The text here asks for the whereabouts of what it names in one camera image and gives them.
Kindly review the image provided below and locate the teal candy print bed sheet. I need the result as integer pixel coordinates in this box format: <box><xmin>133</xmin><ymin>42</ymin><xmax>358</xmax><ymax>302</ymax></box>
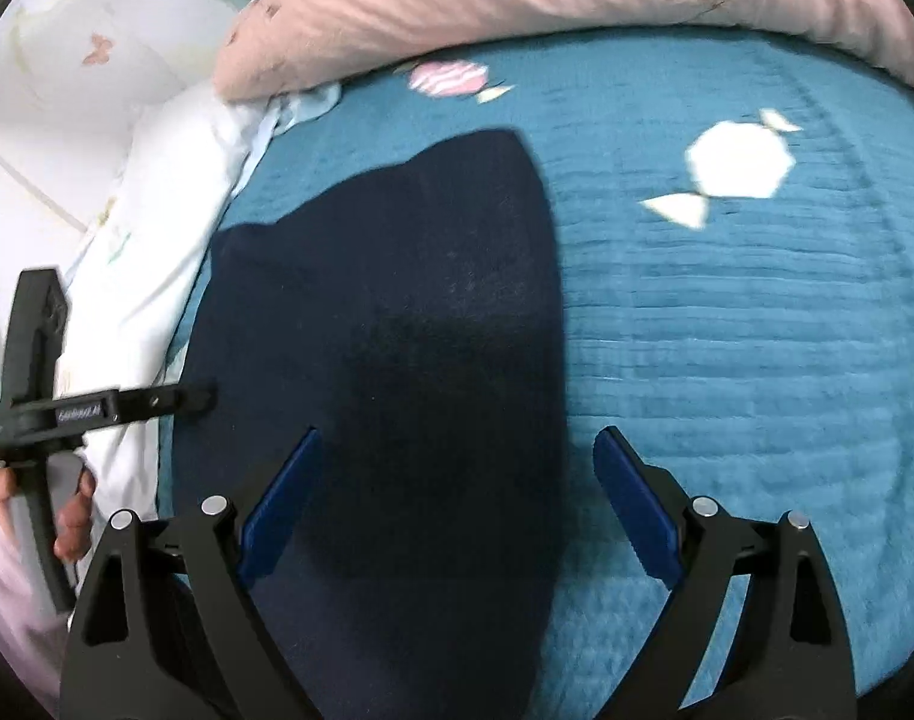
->
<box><xmin>152</xmin><ymin>26</ymin><xmax>914</xmax><ymax>720</ymax></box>

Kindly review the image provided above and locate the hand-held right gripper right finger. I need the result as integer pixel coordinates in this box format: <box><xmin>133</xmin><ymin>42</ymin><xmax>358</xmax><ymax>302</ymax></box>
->
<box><xmin>592</xmin><ymin>424</ymin><xmax>857</xmax><ymax>720</ymax></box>

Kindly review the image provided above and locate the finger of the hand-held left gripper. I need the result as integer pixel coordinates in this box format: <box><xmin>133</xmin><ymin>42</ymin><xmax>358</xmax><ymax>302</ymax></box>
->
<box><xmin>118</xmin><ymin>382</ymin><xmax>219</xmax><ymax>423</ymax></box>

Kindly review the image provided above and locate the dark denim jacket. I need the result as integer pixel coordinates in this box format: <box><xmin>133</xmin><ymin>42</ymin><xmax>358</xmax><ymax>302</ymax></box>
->
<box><xmin>157</xmin><ymin>127</ymin><xmax>578</xmax><ymax>720</ymax></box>

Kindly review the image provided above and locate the striped light blue cloth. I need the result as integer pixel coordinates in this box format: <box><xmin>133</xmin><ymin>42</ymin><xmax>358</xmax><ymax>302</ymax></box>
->
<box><xmin>257</xmin><ymin>81</ymin><xmax>345</xmax><ymax>137</ymax></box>

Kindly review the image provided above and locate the white butterfly print wardrobe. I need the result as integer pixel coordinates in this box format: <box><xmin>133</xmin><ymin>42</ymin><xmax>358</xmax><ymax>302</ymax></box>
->
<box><xmin>0</xmin><ymin>0</ymin><xmax>225</xmax><ymax>391</ymax></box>

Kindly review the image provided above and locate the person's left forearm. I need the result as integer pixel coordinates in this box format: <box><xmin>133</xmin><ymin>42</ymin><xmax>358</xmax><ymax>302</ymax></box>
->
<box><xmin>0</xmin><ymin>525</ymin><xmax>75</xmax><ymax>698</ymax></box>

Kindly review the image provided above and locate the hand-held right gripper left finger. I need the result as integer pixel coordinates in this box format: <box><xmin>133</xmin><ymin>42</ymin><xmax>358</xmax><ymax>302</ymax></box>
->
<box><xmin>59</xmin><ymin>426</ymin><xmax>324</xmax><ymax>720</ymax></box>

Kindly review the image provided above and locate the person's left hand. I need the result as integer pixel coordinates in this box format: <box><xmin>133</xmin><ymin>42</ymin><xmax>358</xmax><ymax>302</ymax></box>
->
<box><xmin>0</xmin><ymin>463</ymin><xmax>99</xmax><ymax>563</ymax></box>

